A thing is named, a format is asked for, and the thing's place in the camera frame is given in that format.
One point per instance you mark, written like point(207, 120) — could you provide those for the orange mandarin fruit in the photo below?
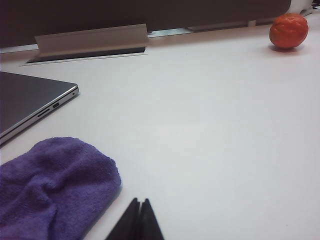
point(288, 30)

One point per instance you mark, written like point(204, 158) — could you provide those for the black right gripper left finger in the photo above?
point(127, 225)

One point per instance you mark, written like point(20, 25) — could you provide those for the white divider bracket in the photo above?
point(252, 23)

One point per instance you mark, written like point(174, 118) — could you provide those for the purple terry rag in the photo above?
point(50, 187)

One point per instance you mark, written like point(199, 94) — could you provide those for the beige fabric desk divider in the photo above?
point(100, 12)

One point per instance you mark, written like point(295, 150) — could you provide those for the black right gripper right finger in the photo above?
point(148, 225)

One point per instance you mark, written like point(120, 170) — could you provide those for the grey closed laptop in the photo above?
point(25, 100)

